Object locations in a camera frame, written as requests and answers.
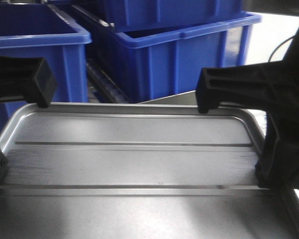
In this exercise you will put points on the blue target crate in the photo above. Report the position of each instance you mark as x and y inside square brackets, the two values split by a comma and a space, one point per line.
[43, 30]

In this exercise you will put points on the steel rack cross beam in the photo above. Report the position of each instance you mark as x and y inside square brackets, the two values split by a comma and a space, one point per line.
[186, 98]

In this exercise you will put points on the upper shelf roller rail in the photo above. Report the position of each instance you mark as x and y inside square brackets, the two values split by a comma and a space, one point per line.
[105, 90]

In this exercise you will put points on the blue crate top nested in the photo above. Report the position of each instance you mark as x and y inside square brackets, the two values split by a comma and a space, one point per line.
[135, 15]

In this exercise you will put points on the small silver ribbed tray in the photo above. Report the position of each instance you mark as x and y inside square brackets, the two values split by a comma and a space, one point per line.
[106, 171]

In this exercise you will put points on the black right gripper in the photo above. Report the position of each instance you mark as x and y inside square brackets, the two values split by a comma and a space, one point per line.
[272, 87]

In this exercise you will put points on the blue stacked crate pair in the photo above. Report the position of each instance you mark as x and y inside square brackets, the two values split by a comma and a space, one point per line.
[156, 63]

